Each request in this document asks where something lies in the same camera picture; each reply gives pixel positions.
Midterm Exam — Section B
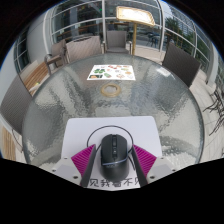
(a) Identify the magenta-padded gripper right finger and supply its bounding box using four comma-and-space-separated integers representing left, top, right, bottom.
130, 143, 176, 188

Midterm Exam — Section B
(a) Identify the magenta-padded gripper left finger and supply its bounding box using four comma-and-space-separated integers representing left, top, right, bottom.
51, 143, 98, 188

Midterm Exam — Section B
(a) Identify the black computer mouse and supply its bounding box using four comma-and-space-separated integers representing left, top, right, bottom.
100, 133, 130, 183

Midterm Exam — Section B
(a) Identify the white mouse pad with drawing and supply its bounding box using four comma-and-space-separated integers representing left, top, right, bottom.
60, 115, 163, 191

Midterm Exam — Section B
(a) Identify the brown tape roll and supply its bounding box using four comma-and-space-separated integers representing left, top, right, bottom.
100, 83, 122, 98

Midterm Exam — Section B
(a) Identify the wooden slat bench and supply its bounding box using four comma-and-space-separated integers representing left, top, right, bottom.
0, 126, 17, 162
21, 61, 50, 92

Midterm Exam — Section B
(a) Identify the dark metal outdoor furniture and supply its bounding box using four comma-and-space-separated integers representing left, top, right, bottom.
202, 83, 224, 137

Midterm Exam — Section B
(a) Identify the grey wicker chair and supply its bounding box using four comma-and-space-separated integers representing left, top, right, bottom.
104, 30, 132, 55
0, 74, 34, 135
64, 35, 103, 63
44, 39, 68, 75

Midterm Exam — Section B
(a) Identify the laminated picture menu card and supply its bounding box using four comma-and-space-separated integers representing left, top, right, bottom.
87, 64, 137, 82

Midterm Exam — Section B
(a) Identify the dark brown wicker chair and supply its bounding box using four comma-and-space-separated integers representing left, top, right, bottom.
162, 41, 202, 88

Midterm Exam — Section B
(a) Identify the gold framed menu stand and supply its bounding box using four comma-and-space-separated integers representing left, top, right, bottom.
115, 5, 156, 56

